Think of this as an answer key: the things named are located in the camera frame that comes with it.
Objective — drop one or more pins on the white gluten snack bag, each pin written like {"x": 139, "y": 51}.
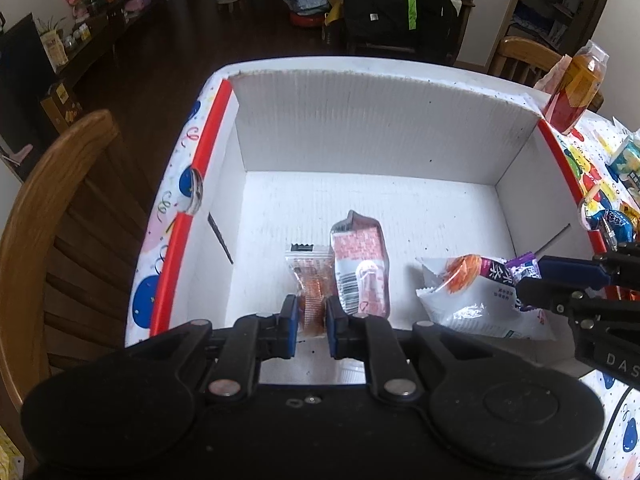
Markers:
{"x": 476, "y": 295}

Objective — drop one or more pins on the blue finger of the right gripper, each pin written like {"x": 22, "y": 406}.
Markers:
{"x": 561, "y": 268}

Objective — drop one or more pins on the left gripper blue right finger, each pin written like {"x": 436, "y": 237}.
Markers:
{"x": 390, "y": 376}

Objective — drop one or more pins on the soft tissue pack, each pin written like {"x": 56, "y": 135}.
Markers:
{"x": 625, "y": 163}

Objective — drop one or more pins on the dark tv cabinet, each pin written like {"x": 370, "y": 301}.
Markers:
{"x": 38, "y": 99}

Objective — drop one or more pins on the wooden chair near box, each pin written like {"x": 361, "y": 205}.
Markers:
{"x": 69, "y": 252}

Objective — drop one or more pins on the black jacket on chair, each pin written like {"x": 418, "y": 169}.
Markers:
{"x": 422, "y": 26}

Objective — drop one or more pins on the small purple candy packet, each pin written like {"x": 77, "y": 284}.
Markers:
{"x": 525, "y": 266}

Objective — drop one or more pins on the pink drink pouch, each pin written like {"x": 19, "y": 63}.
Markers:
{"x": 361, "y": 265}

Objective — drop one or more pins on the clear orange snack packet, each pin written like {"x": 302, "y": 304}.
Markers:
{"x": 311, "y": 284}

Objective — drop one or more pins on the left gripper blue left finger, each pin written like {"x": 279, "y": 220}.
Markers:
{"x": 241, "y": 349}

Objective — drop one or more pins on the balloon pattern tablecloth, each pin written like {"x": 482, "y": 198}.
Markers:
{"x": 616, "y": 454}

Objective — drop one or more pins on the red white cardboard box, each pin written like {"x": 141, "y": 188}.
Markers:
{"x": 276, "y": 152}

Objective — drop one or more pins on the orange drink bottle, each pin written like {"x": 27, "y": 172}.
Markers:
{"x": 578, "y": 86}

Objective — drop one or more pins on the blue cookie packet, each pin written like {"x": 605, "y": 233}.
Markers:
{"x": 614, "y": 226}

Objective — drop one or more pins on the wooden chair with pink cloth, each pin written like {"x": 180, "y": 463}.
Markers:
{"x": 526, "y": 62}

